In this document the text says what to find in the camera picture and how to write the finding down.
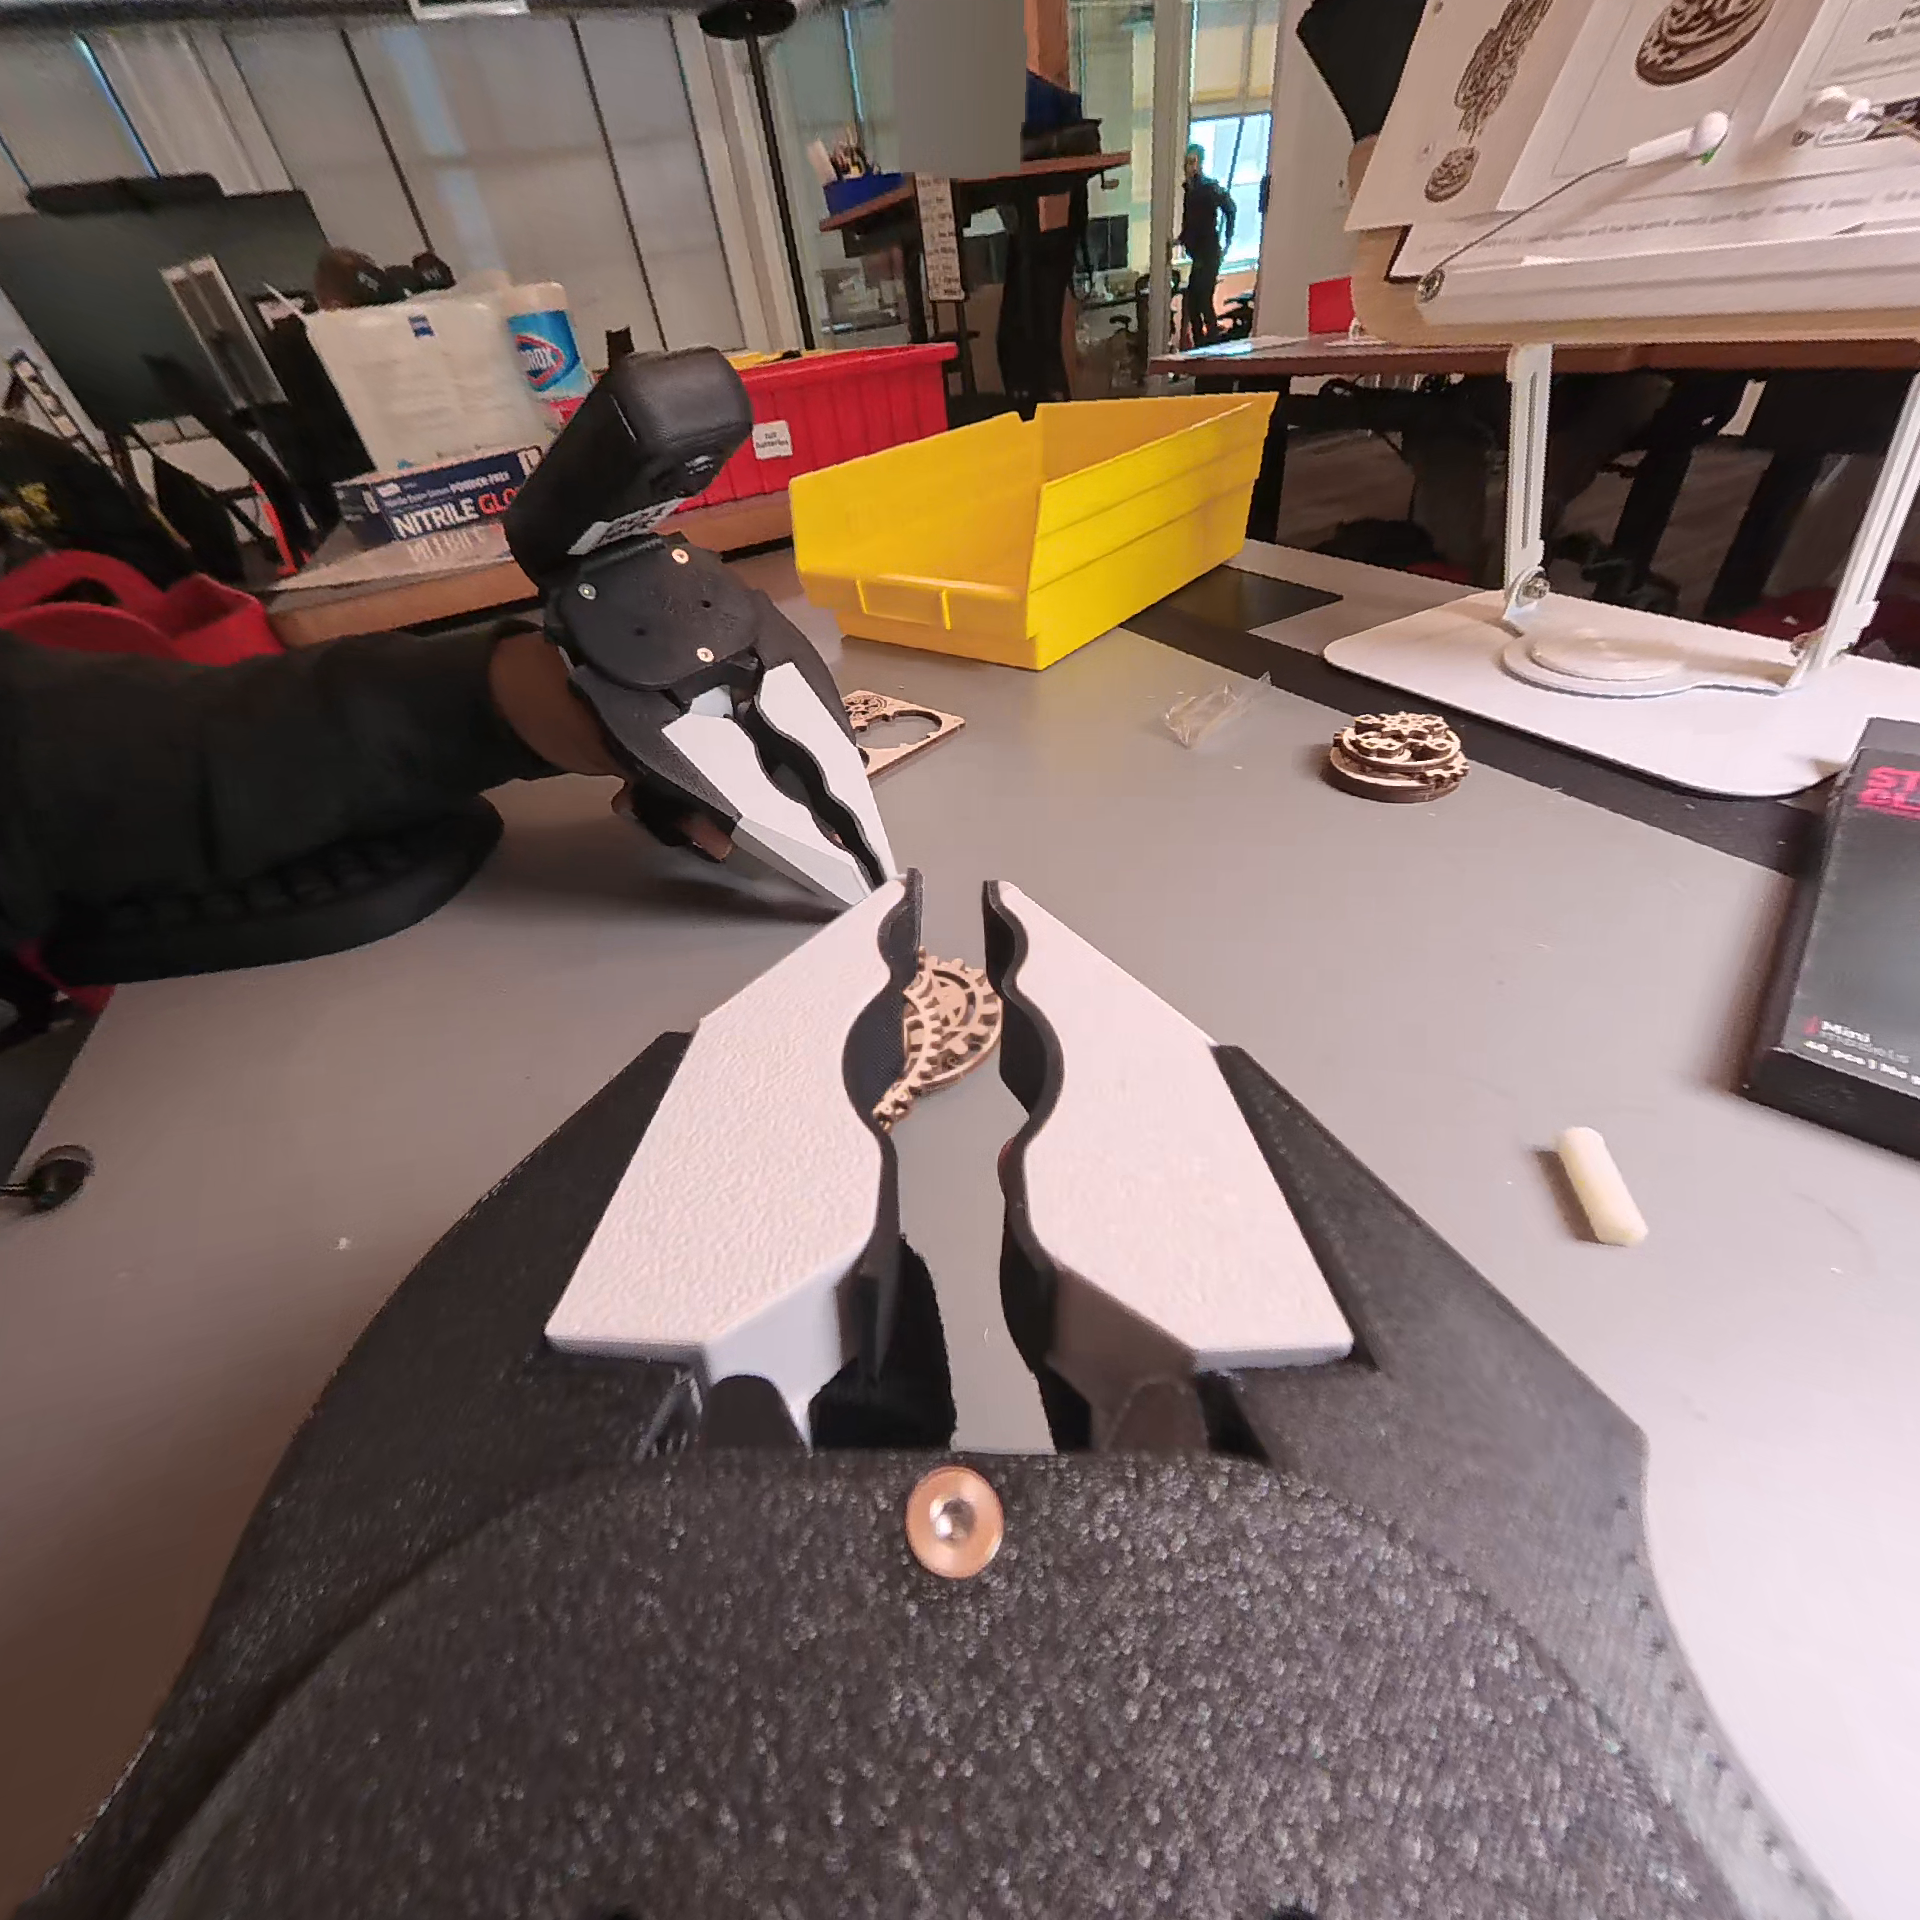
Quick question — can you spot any red bag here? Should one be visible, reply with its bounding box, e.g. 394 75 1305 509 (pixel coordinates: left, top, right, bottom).
0 551 289 662

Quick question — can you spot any wooden standing desk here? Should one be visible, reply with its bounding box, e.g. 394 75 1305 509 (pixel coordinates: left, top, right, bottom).
819 150 1134 395

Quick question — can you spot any round wooden gear model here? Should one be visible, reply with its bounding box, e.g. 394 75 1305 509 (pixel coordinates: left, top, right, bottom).
1327 711 1470 806

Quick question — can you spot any wipes canister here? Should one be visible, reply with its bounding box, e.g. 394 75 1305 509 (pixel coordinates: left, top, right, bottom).
499 278 598 407

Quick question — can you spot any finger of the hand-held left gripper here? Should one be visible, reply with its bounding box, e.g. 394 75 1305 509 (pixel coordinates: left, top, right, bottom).
664 703 876 912
748 662 904 890

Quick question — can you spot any white wax stick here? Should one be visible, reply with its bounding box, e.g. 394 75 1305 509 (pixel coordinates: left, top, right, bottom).
1555 1124 1651 1247

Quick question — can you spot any white wipes packet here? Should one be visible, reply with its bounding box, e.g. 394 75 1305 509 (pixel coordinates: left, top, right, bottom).
304 298 528 479

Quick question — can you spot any wooden gear part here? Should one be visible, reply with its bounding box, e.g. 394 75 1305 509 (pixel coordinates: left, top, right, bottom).
871 944 1004 1132

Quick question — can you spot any person's left hand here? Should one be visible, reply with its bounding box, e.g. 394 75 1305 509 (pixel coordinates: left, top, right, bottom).
491 630 736 866

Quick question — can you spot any black monitor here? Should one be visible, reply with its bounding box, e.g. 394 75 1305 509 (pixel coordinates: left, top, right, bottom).
0 174 336 432

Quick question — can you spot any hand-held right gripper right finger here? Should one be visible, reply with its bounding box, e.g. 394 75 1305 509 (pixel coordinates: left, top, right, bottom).
983 877 1360 1451

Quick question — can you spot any white document stand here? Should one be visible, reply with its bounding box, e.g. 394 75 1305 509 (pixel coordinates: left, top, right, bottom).
1323 224 1920 797

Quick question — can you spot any blue glove box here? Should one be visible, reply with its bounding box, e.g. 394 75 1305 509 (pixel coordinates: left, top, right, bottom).
332 447 561 549

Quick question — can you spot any yellow plastic bin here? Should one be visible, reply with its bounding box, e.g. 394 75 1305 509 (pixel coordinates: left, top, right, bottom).
790 391 1281 672

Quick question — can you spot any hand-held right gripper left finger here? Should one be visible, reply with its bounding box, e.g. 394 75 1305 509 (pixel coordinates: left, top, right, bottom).
547 870 927 1446

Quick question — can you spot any instruction sheet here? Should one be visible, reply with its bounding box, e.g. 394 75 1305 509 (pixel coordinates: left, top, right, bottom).
1345 0 1920 280

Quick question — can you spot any person's left forearm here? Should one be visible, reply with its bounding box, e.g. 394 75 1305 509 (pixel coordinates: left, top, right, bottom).
0 619 561 962

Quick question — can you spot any red plastic bin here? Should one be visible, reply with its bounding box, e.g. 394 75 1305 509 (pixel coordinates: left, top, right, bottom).
680 343 960 514

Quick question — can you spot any clear plastic piece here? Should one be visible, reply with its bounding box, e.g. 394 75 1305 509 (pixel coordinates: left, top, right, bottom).
1161 672 1275 746

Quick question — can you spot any blue pen cup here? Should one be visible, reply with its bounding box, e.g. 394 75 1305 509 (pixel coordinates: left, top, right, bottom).
819 126 912 224

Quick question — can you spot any wooden cutout sheet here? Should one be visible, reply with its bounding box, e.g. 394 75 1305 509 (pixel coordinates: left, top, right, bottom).
838 688 969 783

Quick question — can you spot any black cardboard box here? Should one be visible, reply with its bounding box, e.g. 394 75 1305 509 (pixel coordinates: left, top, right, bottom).
1738 715 1920 1160

